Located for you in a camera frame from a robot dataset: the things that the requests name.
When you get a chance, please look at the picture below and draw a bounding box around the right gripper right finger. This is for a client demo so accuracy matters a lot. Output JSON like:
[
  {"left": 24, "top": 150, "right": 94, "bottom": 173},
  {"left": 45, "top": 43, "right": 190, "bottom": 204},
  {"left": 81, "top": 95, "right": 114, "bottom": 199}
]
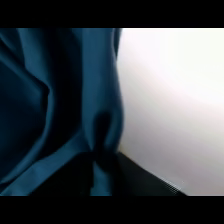
[{"left": 99, "top": 150, "right": 188, "bottom": 197}]

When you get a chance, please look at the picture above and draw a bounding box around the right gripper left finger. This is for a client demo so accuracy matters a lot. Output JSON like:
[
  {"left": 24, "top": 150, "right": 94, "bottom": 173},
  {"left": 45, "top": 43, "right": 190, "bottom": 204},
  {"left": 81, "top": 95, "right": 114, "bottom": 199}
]
[{"left": 30, "top": 151, "right": 96, "bottom": 197}]

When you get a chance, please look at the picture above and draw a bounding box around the dark blue garment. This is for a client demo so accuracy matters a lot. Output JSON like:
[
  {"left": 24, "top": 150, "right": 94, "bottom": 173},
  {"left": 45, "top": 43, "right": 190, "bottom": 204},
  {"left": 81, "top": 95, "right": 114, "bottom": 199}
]
[{"left": 0, "top": 27, "right": 126, "bottom": 197}]

